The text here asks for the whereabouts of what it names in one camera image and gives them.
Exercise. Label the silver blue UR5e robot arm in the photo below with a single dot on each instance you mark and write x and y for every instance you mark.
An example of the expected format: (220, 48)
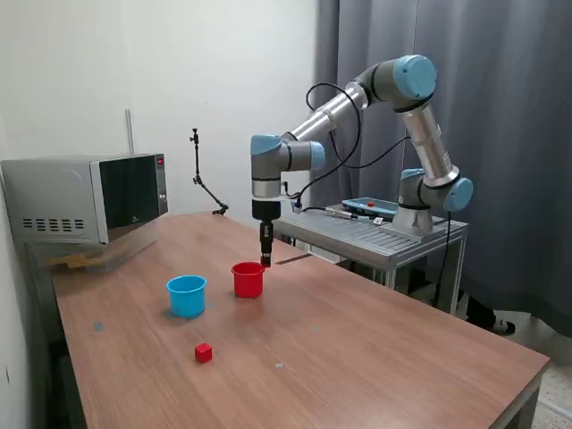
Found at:
(313, 123)

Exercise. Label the clear plastic riser box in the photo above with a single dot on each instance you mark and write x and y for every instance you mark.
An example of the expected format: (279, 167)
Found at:
(129, 250)

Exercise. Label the person's black-clad leg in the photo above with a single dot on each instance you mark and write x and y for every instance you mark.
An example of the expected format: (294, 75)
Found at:
(480, 310)

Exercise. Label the thin brown flat strip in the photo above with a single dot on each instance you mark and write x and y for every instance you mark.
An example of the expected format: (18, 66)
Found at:
(292, 259)

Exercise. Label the red cube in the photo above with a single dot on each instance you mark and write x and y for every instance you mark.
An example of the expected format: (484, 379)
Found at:
(203, 353)
(264, 264)

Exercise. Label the thin white pole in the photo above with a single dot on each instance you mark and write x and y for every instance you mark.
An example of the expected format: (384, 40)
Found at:
(129, 134)

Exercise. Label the white black shoe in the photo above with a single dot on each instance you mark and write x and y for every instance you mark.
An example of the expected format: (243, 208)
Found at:
(505, 327)

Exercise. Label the blue plastic cup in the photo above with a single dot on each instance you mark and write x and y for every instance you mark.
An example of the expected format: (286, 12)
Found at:
(187, 299)

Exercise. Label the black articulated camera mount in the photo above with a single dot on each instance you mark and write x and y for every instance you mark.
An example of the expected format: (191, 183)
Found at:
(197, 156)

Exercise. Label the blue-grey round table sticker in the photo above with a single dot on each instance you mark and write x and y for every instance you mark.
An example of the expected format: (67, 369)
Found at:
(98, 326)

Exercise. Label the grey metal robot stand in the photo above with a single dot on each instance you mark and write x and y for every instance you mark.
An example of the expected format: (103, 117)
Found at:
(357, 232)

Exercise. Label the red plastic cup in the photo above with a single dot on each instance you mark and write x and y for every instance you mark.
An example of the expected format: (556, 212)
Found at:
(247, 283)

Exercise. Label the silver microwave oven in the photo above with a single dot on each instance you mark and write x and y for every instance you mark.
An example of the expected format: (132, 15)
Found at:
(58, 196)

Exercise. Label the blue grey teach pendant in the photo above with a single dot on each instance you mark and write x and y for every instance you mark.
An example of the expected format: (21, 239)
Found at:
(371, 207)

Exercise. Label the grey curtain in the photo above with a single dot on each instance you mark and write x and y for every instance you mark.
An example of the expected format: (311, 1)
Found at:
(514, 179)

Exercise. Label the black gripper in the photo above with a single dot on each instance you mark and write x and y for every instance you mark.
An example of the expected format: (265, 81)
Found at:
(266, 210)

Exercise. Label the wooden slats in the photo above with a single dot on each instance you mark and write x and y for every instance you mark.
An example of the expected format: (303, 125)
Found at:
(76, 262)

